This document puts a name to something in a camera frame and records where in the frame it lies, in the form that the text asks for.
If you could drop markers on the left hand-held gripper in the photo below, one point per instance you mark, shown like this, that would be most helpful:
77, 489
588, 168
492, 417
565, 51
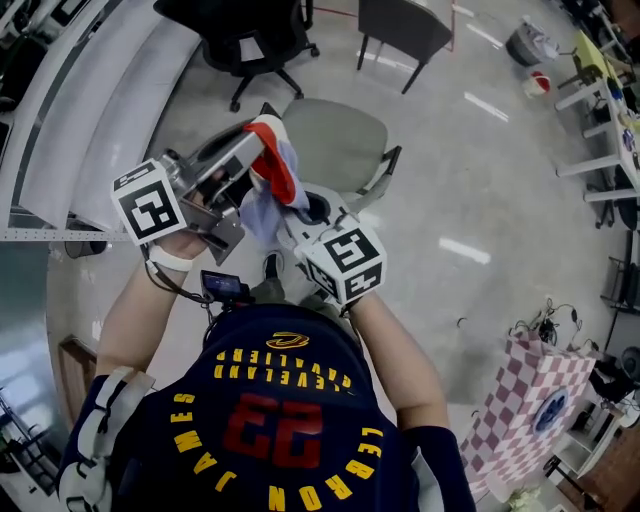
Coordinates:
150, 207

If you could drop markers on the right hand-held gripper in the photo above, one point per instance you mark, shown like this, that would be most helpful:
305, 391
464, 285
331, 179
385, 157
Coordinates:
350, 265

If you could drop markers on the red white blue clothing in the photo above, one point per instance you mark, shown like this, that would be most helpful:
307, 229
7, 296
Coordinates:
275, 165

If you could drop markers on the grey-green padded chair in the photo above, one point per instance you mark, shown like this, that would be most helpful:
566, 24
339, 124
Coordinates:
335, 140

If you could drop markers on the person's right forearm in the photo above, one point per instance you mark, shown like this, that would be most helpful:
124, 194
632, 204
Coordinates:
400, 360

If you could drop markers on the person's left forearm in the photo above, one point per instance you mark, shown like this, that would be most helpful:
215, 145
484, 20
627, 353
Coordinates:
135, 320

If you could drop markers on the black office swivel chair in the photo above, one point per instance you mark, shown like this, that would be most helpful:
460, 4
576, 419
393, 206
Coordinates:
250, 40

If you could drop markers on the dark four-legged chair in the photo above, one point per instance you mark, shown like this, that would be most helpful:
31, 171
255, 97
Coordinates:
405, 25

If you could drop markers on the white wristband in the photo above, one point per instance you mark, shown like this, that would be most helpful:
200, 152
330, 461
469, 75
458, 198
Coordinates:
170, 262

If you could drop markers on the black mesh waste bin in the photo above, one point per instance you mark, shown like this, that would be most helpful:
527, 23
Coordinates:
85, 248

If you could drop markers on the person's grey trousers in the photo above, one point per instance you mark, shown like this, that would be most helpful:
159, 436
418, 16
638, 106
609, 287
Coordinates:
272, 290

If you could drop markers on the long white desk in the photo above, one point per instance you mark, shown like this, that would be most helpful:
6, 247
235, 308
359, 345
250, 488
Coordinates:
100, 115

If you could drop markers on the small black chest device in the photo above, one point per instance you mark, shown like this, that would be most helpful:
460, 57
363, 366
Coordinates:
222, 286

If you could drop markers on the navy printed jersey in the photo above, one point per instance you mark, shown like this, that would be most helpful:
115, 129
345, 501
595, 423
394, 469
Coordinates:
280, 425

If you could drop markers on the brown wooden box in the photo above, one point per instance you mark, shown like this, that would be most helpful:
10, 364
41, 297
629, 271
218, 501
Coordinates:
75, 375

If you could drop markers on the pink checkered tablecloth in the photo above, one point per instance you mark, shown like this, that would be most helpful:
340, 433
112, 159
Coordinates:
520, 400

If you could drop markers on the red and white bucket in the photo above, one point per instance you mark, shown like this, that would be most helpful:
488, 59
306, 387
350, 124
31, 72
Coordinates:
537, 84

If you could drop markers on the bin with grey bag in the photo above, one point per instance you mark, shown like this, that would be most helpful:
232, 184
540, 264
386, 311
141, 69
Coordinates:
530, 45

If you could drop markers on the white frame table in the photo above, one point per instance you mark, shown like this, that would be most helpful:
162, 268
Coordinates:
617, 150

